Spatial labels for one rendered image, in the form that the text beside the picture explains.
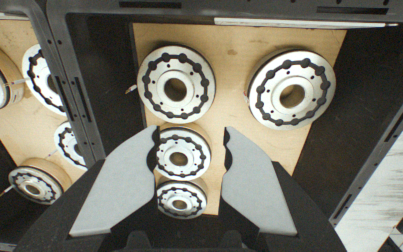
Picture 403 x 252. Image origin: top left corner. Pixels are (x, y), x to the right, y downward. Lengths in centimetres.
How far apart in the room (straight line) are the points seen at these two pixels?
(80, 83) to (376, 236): 93
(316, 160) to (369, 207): 48
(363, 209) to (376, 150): 55
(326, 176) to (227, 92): 17
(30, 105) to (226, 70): 33
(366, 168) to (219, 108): 18
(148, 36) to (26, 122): 28
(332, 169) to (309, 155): 5
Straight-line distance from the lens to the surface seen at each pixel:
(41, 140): 44
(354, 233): 86
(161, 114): 24
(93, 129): 21
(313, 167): 31
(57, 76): 21
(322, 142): 29
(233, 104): 26
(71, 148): 35
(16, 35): 37
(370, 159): 24
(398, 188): 74
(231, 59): 24
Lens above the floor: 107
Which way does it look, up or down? 61 degrees down
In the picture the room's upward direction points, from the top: 170 degrees counter-clockwise
